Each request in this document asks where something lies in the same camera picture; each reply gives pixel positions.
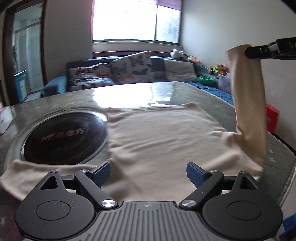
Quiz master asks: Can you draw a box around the beige cotton t-shirt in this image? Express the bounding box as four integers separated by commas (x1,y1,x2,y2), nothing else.
0,44,269,202

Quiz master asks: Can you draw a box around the colourful plush toys pile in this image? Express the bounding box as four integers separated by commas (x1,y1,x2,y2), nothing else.
209,64,229,75

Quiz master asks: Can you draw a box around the clear plastic storage box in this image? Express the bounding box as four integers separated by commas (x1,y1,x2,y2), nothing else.
218,73,231,94

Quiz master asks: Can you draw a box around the blue plastic cup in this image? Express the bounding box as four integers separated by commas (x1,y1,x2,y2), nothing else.
280,213,296,241

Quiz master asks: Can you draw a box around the red plastic stool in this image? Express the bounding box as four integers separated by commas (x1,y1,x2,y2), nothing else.
266,104,280,133

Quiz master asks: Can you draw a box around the green plastic bowl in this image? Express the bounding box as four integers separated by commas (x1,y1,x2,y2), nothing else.
198,76,216,86

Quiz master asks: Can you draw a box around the round black induction cooktop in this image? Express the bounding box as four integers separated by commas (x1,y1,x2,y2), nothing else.
21,109,107,165

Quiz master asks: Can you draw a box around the plain beige cushion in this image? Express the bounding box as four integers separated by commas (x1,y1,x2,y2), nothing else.
164,59,198,82

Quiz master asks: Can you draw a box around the panda plush toy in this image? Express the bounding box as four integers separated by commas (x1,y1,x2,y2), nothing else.
170,49,188,60

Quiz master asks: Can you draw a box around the pink tissue box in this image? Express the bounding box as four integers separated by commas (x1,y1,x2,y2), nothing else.
0,106,14,135

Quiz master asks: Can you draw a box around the large green-framed window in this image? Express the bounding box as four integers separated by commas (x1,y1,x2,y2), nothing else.
91,1,183,44

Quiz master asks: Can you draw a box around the light blue small cabinet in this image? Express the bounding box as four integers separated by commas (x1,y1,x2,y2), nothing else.
14,70,28,102

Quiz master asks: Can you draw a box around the upright butterfly print pillow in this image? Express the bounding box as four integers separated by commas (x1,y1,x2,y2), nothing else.
111,51,154,84

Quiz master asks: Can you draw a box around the flat butterfly print pillow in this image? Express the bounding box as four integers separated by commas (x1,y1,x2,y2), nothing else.
68,63,115,91

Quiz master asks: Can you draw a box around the dark wooden door frame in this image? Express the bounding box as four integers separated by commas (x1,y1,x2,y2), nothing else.
1,1,47,105

